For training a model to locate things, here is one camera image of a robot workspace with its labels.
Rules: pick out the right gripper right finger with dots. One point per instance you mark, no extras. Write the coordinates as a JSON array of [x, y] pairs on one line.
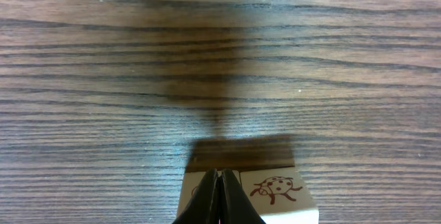
[[235, 207]]

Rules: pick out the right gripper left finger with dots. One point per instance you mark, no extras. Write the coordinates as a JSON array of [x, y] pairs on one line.
[[203, 209]]

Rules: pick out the white ladybug wooden block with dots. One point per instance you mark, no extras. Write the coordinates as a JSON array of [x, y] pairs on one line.
[[280, 196]]

